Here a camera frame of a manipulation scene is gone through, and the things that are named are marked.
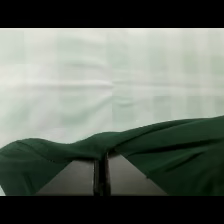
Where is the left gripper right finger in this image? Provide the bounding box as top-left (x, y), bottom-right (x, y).
top-left (102, 152), bottom-right (168, 197)

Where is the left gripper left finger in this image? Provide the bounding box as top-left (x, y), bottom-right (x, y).
top-left (35, 156), bottom-right (103, 197)

